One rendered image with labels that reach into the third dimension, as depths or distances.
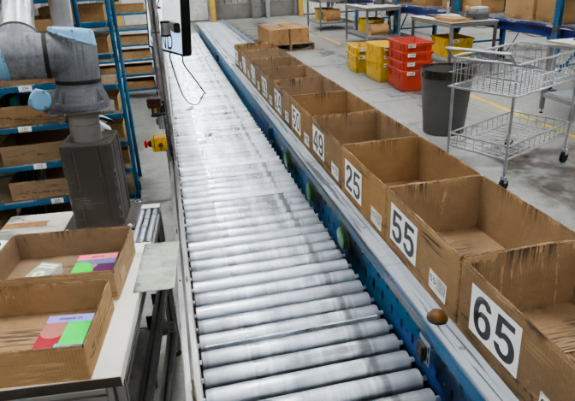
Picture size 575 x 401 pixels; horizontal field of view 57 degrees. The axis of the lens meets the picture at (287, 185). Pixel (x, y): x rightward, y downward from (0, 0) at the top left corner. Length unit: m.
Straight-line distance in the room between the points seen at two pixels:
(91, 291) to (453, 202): 1.05
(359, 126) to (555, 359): 1.49
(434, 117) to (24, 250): 4.22
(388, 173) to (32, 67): 1.25
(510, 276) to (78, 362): 0.99
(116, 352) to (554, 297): 1.05
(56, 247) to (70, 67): 0.60
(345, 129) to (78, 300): 1.24
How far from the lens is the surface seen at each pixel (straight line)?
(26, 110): 2.95
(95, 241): 1.88
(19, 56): 1.94
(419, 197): 1.53
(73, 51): 1.93
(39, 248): 1.94
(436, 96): 5.32
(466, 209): 1.62
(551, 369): 1.00
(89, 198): 2.04
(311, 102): 2.58
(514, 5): 8.38
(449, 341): 1.19
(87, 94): 1.94
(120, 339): 1.49
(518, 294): 1.29
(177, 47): 2.65
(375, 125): 2.28
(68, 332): 1.53
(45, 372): 1.40
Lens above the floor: 1.62
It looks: 23 degrees down
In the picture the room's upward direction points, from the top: 3 degrees counter-clockwise
